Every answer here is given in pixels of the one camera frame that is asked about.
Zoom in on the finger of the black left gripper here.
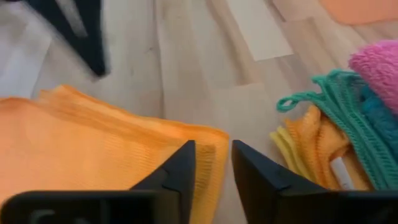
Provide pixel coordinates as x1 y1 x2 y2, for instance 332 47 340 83
26 0 94 75
73 0 109 77

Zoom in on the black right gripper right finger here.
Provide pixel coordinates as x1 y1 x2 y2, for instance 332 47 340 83
232 140 340 224

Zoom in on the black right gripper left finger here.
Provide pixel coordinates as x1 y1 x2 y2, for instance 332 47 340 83
130 140 196 224

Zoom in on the yellow microfiber towel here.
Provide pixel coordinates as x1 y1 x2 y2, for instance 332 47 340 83
269 126 318 185

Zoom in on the orange microfiber towel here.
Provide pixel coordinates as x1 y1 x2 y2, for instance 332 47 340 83
284 105 374 191
0 84 230 224

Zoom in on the light green microfiber towel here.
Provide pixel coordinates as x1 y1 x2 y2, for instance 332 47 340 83
275 68 398 191

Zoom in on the teal blue microfiber towel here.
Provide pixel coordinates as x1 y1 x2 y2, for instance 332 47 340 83
360 85 398 156

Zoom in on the pink microfiber towel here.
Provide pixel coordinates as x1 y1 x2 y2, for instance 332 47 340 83
348 39 398 114

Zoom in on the orange translucent plastic tray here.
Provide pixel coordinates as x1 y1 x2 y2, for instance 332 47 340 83
318 0 398 26

